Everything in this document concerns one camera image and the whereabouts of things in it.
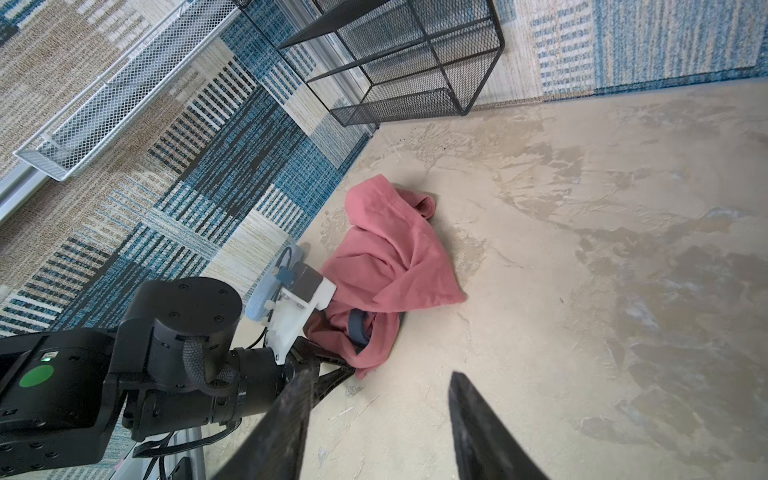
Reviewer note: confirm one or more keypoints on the white wire mesh basket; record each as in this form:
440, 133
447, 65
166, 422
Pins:
92, 120

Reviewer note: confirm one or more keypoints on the red cloth with blue trim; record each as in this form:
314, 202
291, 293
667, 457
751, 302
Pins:
389, 263

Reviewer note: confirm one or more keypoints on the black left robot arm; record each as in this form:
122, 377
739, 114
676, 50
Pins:
167, 367

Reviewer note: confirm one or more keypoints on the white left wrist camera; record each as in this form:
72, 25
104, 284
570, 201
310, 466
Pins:
302, 291

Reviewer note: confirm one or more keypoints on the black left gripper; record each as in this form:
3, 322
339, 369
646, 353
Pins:
275, 448

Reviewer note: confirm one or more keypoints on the black wire mesh shelf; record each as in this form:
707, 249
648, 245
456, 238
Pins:
372, 62

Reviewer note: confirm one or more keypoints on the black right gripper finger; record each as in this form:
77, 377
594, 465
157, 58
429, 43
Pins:
484, 447

